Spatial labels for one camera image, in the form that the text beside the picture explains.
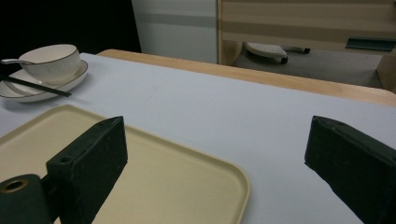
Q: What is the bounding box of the white ribbed bowl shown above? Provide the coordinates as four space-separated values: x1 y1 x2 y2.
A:
18 43 82 83

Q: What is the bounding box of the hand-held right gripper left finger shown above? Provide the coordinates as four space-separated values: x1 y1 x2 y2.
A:
46 115 129 224

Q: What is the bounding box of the white spoon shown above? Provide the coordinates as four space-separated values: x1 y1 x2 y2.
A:
0 58 35 65

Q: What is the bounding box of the dark green flat object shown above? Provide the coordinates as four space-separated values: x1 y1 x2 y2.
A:
345 36 396 52

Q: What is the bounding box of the beige plastic tray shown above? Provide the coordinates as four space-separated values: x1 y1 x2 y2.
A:
0 104 251 224

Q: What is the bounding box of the white tablecloth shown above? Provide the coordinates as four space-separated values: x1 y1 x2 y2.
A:
0 51 396 224

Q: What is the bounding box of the white plate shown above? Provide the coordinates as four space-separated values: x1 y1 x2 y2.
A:
0 60 89 104

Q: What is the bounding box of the white panel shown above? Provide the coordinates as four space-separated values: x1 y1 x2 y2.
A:
131 0 219 64

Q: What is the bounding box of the white round footed object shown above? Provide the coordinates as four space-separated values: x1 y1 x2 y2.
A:
244 42 289 65

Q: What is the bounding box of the wooden cabinet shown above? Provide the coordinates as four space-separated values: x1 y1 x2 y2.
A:
216 0 396 93

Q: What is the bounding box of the black chopstick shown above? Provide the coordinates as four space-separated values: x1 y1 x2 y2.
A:
0 75 72 98

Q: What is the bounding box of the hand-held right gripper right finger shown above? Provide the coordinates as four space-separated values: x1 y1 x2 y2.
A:
304 115 396 224

